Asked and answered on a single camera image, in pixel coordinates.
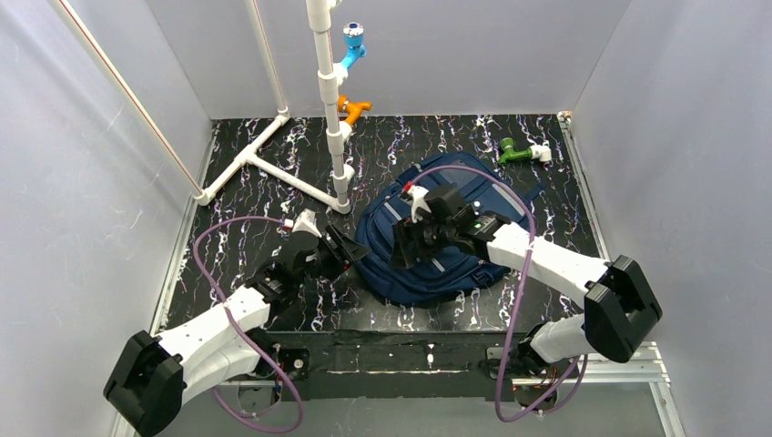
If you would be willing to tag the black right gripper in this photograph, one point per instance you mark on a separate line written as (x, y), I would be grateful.
(419, 228)

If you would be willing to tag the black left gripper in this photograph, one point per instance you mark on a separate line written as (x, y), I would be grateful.
(329, 251)

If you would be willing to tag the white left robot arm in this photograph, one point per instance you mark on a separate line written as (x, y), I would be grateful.
(155, 376)

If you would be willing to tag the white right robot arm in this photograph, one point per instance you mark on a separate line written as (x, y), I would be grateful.
(619, 308)

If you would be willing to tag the green tap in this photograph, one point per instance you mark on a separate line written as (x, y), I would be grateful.
(508, 153)

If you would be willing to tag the orange tap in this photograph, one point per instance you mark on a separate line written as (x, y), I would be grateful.
(352, 109)

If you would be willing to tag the white PVC pipe stand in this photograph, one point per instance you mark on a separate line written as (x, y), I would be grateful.
(273, 62)

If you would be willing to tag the blue tap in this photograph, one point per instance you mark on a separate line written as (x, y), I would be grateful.
(353, 34)

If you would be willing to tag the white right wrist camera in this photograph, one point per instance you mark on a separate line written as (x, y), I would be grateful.
(415, 196)

